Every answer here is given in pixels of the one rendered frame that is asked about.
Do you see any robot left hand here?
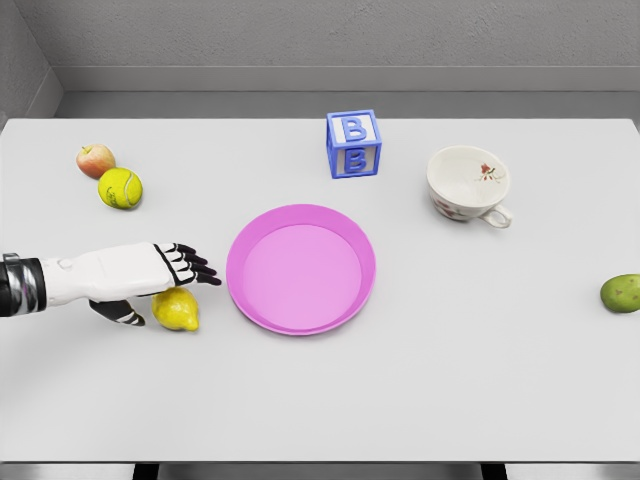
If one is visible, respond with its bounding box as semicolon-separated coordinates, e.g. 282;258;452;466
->
79;242;223;327

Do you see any yellow lemon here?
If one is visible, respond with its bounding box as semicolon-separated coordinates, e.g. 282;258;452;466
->
151;286;201;332

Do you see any pink round plate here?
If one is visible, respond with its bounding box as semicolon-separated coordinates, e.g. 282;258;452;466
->
225;203;377;337

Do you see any yellow tennis ball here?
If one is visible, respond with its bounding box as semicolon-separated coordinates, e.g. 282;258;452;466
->
97;167;144;210

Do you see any red-yellow apple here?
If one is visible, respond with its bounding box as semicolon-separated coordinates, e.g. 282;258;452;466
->
75;143;117;180

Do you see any blue letter B block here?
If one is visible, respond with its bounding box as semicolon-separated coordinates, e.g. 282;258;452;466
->
326;109;383;180

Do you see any white floral teacup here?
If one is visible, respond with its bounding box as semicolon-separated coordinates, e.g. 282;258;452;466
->
426;145;514;230

